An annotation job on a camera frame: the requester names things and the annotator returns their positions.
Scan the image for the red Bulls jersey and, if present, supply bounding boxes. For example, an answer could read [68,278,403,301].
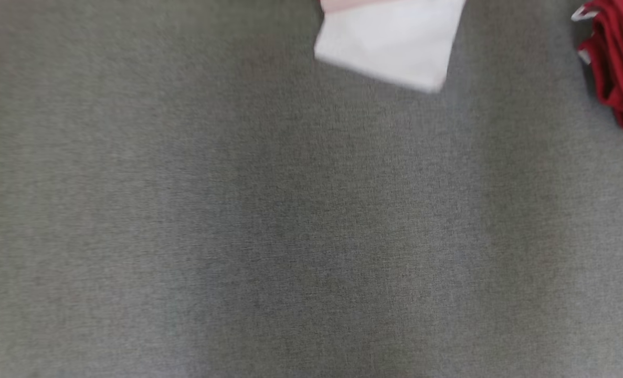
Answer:
[313,0,468,95]

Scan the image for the red shorts with white band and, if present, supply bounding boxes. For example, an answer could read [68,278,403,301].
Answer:
[571,0,623,138]

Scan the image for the grey fabric sofa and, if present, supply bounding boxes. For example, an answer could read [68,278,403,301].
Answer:
[0,0,623,378]

